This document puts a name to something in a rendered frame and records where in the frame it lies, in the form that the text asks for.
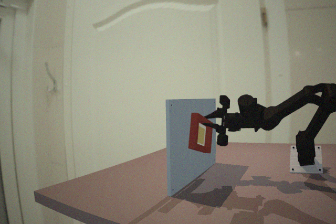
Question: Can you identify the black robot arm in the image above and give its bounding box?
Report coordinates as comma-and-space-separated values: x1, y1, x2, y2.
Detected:
238, 83, 336, 166

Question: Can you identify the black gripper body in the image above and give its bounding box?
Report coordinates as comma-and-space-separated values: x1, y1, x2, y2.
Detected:
217, 95, 241, 146

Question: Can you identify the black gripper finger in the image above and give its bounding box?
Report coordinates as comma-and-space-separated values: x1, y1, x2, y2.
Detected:
204, 108, 222, 119
202, 123, 220, 134

